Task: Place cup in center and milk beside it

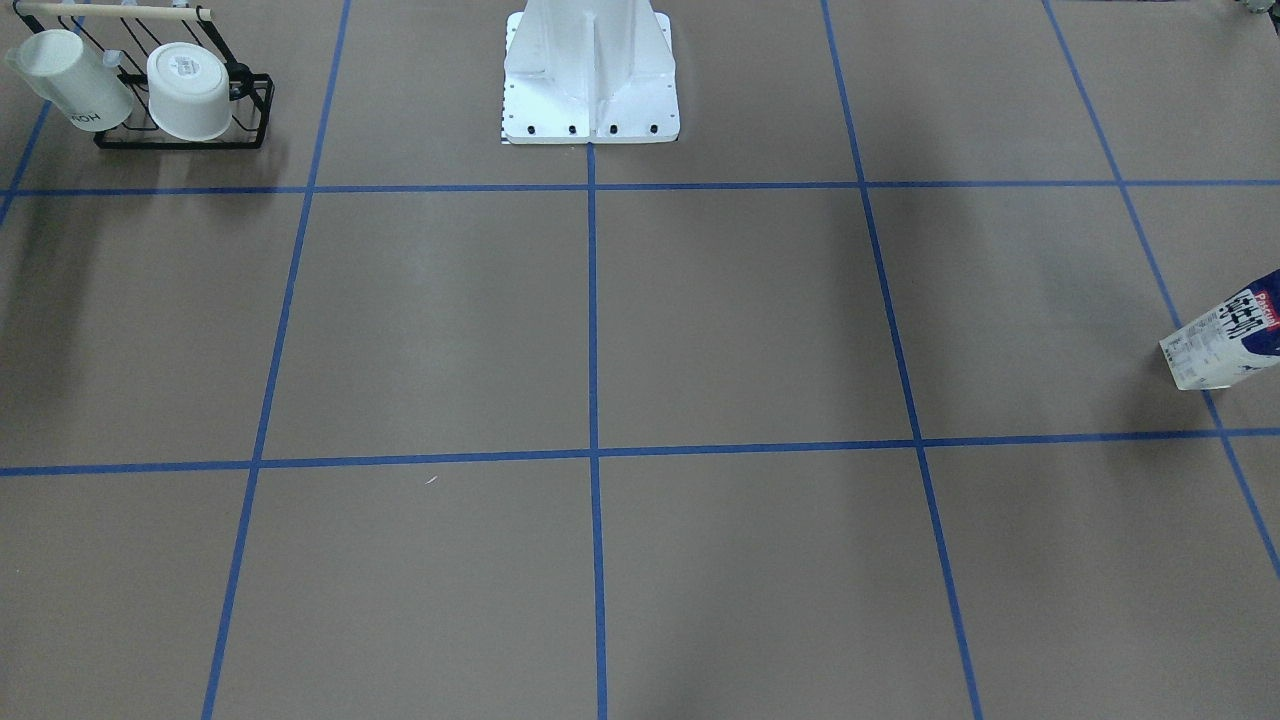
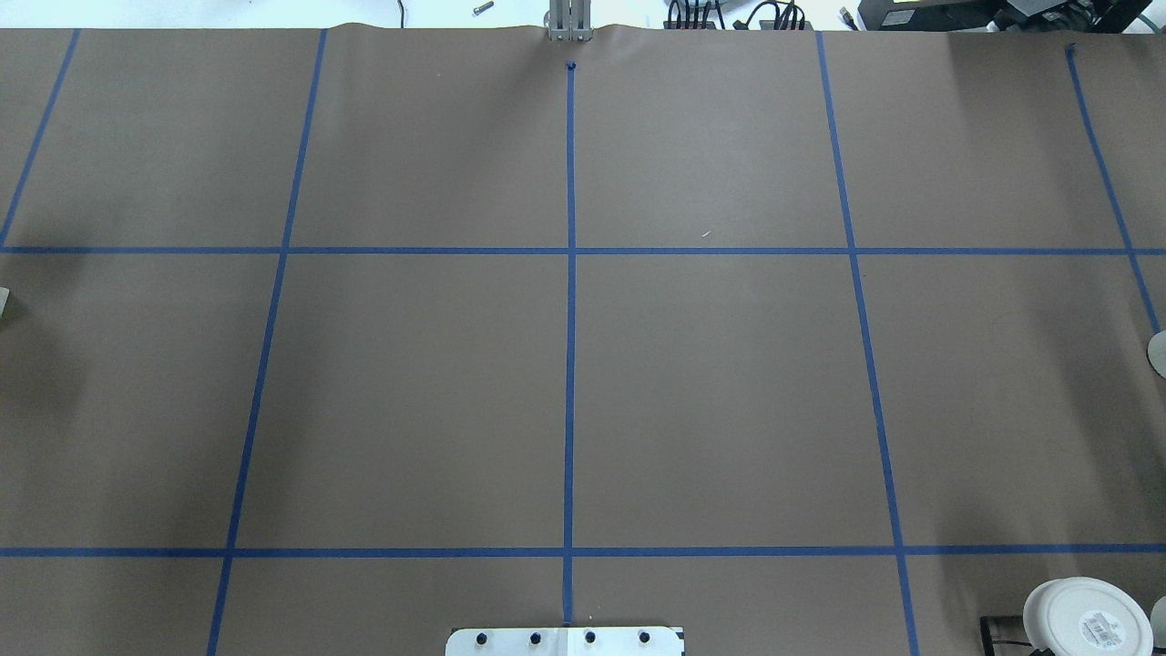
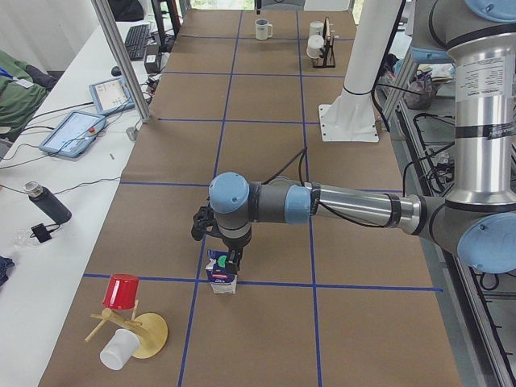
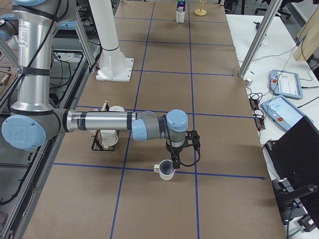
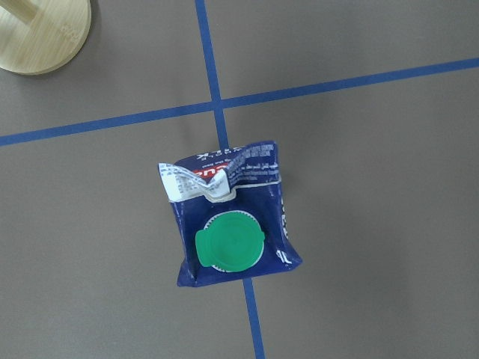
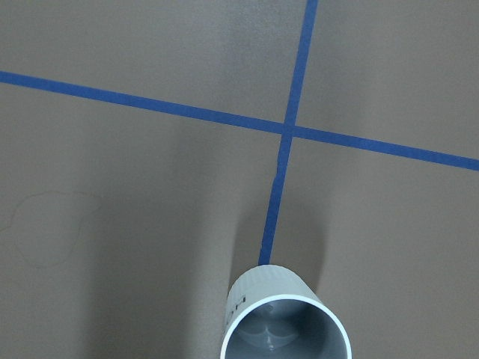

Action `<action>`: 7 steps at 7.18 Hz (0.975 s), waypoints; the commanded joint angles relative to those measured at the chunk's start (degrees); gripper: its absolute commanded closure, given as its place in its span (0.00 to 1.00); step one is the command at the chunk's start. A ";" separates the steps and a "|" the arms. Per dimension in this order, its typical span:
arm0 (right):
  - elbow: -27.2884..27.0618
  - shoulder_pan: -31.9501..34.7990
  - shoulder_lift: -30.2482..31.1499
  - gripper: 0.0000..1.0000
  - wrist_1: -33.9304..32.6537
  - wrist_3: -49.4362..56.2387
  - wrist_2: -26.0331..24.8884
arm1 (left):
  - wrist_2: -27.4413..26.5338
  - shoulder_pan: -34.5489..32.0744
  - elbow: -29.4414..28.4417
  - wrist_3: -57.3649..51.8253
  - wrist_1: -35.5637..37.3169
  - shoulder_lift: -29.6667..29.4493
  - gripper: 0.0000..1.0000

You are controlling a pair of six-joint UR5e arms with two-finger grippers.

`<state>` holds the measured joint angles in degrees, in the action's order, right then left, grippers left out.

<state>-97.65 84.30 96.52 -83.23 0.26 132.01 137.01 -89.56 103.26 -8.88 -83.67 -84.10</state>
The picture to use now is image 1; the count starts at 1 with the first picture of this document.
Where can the blue white milk carton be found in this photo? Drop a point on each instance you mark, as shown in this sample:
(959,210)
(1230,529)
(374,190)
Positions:
(1231,342)

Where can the white mug bottom facing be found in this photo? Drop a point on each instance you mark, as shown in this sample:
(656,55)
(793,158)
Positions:
(188,92)

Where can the white mug lying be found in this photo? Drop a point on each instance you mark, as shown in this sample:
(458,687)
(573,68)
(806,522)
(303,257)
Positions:
(59,67)

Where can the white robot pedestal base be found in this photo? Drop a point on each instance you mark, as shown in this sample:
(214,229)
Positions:
(589,72)

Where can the black wire cup rack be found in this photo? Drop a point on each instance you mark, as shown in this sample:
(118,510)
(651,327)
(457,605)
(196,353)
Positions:
(123,33)

